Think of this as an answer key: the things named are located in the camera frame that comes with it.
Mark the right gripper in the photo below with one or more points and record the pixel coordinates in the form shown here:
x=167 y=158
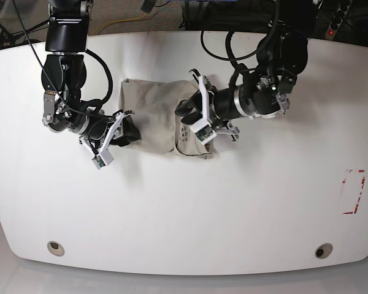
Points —
x=102 y=131

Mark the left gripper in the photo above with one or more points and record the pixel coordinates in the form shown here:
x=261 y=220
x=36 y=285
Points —
x=200 y=106

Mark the beige T-shirt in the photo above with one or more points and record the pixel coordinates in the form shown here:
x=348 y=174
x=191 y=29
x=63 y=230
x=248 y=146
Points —
x=162 y=132

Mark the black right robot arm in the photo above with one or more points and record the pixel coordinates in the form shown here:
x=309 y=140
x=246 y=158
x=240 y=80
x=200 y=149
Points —
x=64 y=74

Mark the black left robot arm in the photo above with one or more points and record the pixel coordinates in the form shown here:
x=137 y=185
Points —
x=260 y=92

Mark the left table grommet hole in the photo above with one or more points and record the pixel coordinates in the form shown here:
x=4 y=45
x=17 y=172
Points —
x=55 y=248

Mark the table grommet hole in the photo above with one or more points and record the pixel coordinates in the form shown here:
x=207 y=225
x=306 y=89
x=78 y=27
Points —
x=55 y=248
x=324 y=251

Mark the red tape rectangle marking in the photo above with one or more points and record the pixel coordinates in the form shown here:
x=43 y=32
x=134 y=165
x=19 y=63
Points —
x=351 y=191

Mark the right table grommet hole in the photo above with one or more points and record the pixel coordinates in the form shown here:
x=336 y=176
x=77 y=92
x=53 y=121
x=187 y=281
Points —
x=324 y=251

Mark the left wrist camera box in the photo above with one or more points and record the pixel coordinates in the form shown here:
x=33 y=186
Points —
x=203 y=131

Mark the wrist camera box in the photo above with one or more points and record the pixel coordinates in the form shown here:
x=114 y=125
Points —
x=102 y=159
x=203 y=131

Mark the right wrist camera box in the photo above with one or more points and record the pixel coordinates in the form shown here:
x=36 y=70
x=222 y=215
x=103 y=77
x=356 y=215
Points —
x=102 y=159

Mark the white power strip red switch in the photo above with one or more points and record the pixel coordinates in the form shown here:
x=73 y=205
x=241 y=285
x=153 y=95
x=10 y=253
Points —
x=337 y=19

